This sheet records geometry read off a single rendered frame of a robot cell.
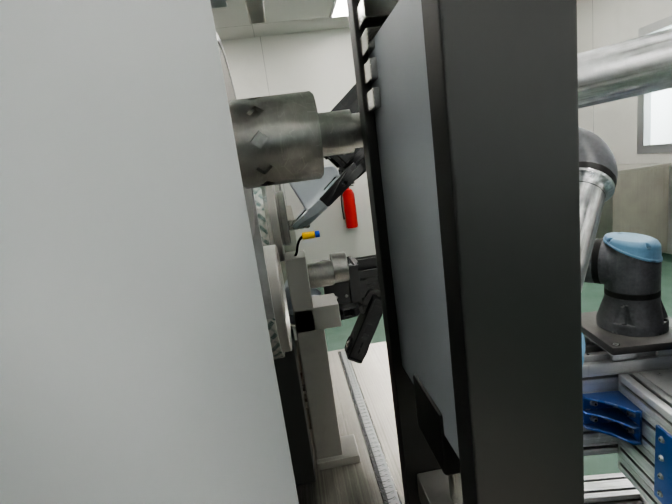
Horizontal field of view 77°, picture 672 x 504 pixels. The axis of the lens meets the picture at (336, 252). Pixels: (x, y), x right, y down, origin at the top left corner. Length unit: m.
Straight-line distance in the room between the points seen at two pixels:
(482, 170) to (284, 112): 0.17
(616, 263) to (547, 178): 1.04
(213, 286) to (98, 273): 0.06
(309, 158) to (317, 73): 4.92
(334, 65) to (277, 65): 0.65
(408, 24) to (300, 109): 0.11
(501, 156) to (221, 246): 0.14
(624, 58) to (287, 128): 0.51
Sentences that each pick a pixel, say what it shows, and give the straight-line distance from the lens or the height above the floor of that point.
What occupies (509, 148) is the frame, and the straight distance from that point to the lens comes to 0.17.
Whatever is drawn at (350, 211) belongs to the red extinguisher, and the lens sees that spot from 4.99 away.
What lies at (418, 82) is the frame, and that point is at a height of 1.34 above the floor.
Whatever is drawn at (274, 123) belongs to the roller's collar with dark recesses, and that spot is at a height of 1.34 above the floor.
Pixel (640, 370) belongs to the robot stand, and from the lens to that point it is 1.29.
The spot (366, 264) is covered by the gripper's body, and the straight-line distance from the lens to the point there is 0.66.
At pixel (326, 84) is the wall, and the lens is 5.20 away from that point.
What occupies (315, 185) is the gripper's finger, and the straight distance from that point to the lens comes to 0.54.
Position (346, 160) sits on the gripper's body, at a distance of 0.53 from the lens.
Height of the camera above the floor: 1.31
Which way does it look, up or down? 12 degrees down
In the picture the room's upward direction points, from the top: 8 degrees counter-clockwise
